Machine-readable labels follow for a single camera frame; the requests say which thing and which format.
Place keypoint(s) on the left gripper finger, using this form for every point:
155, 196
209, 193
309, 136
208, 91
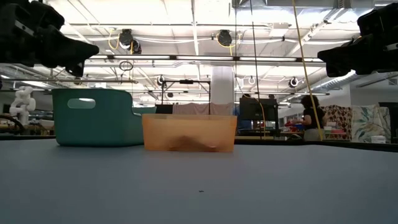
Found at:
68, 49
77, 70

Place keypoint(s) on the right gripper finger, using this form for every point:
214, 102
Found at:
342, 70
337, 53

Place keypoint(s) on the brown patterned cloth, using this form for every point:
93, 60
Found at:
337, 116

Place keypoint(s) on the person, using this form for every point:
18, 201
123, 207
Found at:
311, 118

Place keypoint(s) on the floral patterned cloth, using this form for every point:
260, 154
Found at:
370, 121

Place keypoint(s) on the green plastic bin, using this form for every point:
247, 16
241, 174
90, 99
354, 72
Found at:
109, 124

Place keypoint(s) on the small white box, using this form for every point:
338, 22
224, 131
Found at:
378, 139

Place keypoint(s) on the black round hoop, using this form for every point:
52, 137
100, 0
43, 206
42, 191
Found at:
11, 119

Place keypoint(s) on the large black monitor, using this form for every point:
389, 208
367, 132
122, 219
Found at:
258, 109

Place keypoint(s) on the small black monitor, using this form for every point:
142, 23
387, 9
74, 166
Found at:
164, 109

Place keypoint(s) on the orange plastic bin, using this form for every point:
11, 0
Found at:
174, 127

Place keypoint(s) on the white square pillar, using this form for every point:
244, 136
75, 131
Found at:
222, 90

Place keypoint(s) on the long ceiling light bar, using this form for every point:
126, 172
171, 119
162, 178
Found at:
202, 57

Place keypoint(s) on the pink hanging cloth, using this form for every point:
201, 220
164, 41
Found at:
202, 109

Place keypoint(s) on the silver ventilation duct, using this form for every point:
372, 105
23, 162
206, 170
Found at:
339, 81

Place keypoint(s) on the black table frame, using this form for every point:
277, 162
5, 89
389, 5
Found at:
342, 145

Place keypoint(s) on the black rack frame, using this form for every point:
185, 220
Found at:
186, 81

